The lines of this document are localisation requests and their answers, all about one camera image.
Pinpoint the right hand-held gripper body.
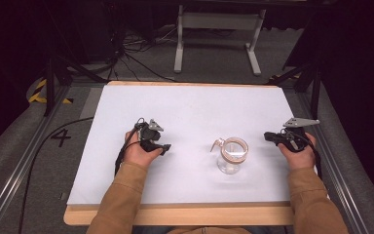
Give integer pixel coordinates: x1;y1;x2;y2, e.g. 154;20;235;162
281;117;321;153

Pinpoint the person's left hand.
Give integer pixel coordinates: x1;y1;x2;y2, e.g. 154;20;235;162
123;130;164;169

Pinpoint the dark curtain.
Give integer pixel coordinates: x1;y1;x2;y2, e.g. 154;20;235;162
0;0;91;161
282;0;374;209

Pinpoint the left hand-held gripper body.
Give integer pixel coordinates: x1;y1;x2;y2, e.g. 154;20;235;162
138;118;165;142

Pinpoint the bundle of black floor cables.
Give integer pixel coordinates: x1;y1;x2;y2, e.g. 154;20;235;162
107;27;178;83

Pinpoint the hand-held gripper cable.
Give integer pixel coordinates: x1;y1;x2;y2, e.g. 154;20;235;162
300;132;323;180
114;117;146;176

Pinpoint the left hand-held gripper cable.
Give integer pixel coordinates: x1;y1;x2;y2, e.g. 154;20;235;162
114;117;146;176

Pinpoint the black floor cable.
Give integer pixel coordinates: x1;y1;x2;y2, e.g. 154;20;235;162
17;116;94;234

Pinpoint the right hand-held gripper cable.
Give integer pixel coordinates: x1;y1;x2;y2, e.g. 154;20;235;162
300;132;323;180

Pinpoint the white metal table frame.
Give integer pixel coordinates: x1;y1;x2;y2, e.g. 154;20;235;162
173;4;268;77

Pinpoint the black metal stand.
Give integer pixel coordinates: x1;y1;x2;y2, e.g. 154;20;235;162
43;53;107;118
266;60;323;120

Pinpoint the clear glass jar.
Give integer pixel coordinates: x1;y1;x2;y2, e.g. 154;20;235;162
209;136;250;176

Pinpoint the aluminium rail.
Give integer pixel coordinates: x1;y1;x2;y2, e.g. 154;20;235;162
0;85;72;234
296;91;372;234

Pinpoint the person's right hand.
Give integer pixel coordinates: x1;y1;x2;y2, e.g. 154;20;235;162
277;132;318;171

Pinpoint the white table mat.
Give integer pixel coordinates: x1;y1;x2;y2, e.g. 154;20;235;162
66;84;294;207

